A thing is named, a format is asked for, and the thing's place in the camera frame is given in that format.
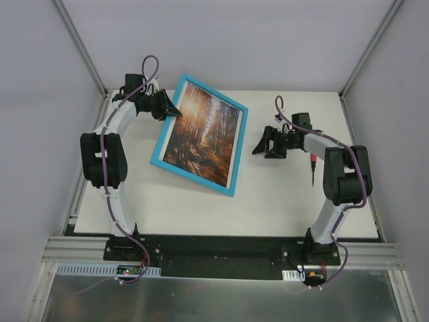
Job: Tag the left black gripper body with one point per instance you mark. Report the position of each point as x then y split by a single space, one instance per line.
161 104

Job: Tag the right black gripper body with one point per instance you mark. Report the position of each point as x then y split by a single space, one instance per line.
274 141

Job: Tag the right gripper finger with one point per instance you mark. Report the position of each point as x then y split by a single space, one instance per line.
275 153
263 146

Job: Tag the red handled screwdriver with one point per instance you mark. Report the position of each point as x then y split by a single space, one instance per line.
313 160

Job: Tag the forest photo print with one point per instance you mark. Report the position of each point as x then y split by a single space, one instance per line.
203 141

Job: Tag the blue wooden picture frame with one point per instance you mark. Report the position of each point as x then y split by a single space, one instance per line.
155 159

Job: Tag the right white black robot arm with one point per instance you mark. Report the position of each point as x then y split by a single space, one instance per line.
346 181

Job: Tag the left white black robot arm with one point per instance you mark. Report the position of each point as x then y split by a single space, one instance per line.
103 157

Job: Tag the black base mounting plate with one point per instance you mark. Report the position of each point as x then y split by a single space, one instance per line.
250 258

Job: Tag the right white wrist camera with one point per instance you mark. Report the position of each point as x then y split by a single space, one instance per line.
279 117

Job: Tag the right grey cable duct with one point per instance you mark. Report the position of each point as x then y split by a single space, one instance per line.
293 276

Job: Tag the grey cable duct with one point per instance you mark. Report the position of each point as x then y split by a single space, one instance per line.
106 270
293 276

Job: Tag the left aluminium corner post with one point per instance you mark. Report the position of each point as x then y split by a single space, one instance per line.
76 39

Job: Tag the aluminium corner post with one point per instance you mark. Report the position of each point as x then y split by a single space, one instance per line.
386 21
76 39

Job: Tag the aluminium front rail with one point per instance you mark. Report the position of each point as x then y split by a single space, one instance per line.
364 256

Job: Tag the right aluminium corner post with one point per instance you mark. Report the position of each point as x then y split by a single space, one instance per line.
386 21

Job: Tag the left grey cable duct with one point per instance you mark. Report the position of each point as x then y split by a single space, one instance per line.
106 270

